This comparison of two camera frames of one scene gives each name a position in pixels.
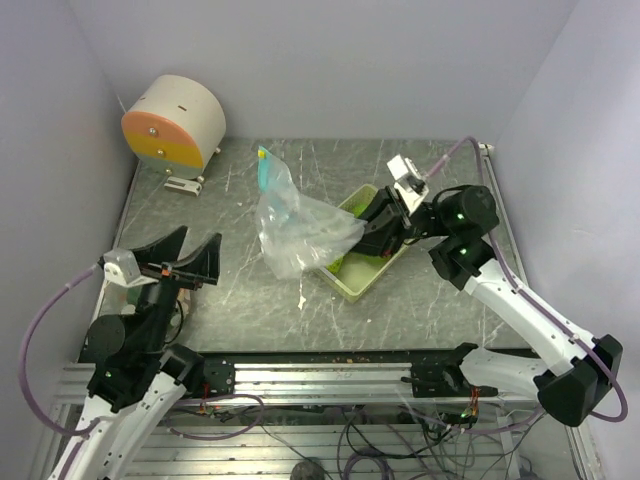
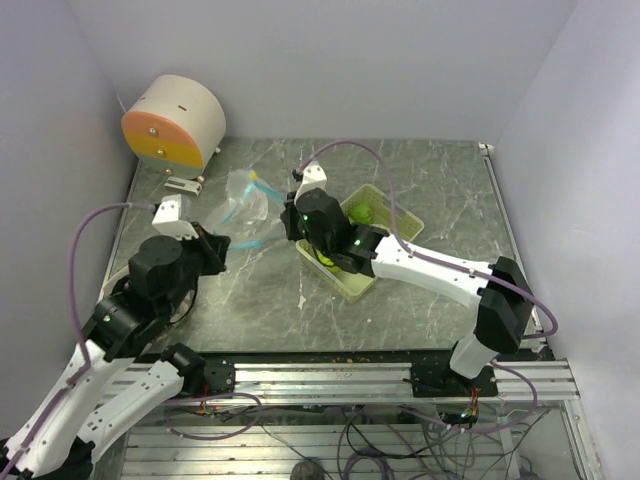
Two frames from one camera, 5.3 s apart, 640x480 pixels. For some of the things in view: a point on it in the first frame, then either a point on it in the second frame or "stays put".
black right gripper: [388, 224] to [290, 218]
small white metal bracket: [183, 185] stays put
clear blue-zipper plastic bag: [298, 234] to [252, 212]
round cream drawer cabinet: [176, 125] stays put
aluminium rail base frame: [439, 380] stays put
